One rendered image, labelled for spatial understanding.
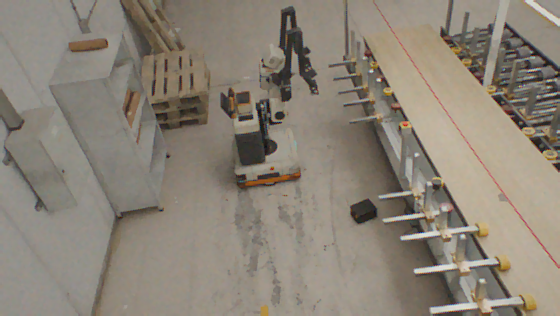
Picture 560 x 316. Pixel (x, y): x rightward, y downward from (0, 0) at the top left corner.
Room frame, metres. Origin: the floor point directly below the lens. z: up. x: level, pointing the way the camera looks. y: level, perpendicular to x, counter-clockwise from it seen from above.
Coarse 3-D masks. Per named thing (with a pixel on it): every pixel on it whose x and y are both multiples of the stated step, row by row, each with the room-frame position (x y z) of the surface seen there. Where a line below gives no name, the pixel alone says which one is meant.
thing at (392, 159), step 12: (348, 60) 4.70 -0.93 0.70; (348, 72) 4.53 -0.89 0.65; (360, 96) 3.97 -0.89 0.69; (372, 108) 3.70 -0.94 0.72; (372, 120) 3.53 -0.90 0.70; (384, 132) 3.33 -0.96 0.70; (384, 144) 3.16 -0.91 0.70; (396, 156) 2.99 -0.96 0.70; (396, 168) 2.84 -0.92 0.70; (396, 180) 2.75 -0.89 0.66; (408, 180) 2.68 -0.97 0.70; (408, 204) 2.45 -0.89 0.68; (420, 204) 2.42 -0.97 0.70; (420, 228) 2.20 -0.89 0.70; (432, 240) 2.08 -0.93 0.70; (432, 252) 1.98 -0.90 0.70; (444, 252) 1.97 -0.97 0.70; (444, 264) 1.88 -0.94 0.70; (444, 276) 1.79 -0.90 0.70; (456, 288) 1.69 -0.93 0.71; (456, 300) 1.62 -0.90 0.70; (468, 312) 1.54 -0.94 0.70
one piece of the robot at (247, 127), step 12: (252, 96) 4.11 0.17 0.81; (252, 108) 3.89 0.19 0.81; (240, 120) 3.72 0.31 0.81; (252, 120) 3.69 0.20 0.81; (240, 132) 3.66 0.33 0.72; (252, 132) 3.68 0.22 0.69; (264, 132) 3.87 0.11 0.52; (240, 144) 3.66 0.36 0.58; (252, 144) 3.66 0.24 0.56; (264, 144) 3.85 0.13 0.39; (240, 156) 3.67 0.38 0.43; (252, 156) 3.66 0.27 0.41; (264, 156) 3.68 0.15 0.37
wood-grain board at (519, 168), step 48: (384, 48) 4.45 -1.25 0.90; (432, 48) 4.28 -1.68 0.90; (432, 96) 3.47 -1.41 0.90; (480, 96) 3.35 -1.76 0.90; (432, 144) 2.83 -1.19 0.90; (480, 144) 2.74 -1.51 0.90; (528, 144) 2.66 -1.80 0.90; (480, 192) 2.26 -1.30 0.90; (528, 192) 2.20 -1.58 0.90; (480, 240) 1.87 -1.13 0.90; (528, 240) 1.83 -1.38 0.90; (528, 288) 1.52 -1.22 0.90
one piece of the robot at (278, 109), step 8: (264, 72) 3.80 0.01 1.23; (272, 72) 3.79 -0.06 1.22; (264, 80) 3.79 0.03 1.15; (264, 88) 3.85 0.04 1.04; (272, 96) 3.86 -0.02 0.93; (280, 96) 3.89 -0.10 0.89; (272, 104) 3.82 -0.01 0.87; (280, 104) 3.82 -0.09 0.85; (272, 112) 3.82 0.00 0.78; (280, 112) 3.82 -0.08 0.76; (272, 120) 3.82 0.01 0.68; (280, 120) 3.82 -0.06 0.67
